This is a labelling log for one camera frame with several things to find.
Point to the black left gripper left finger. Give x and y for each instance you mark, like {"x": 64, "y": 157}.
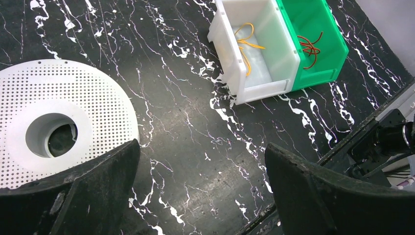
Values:
{"x": 87, "y": 199}

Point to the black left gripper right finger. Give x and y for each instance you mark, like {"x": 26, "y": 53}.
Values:
{"x": 314, "y": 200}

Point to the white perforated cable spool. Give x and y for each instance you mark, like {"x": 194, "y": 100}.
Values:
{"x": 57, "y": 114}

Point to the green plastic bin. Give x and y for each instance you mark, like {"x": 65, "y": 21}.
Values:
{"x": 317, "y": 39}

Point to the white plastic bin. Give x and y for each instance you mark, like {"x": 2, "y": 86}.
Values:
{"x": 255, "y": 49}

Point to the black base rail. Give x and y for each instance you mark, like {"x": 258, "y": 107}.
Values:
{"x": 381, "y": 152}

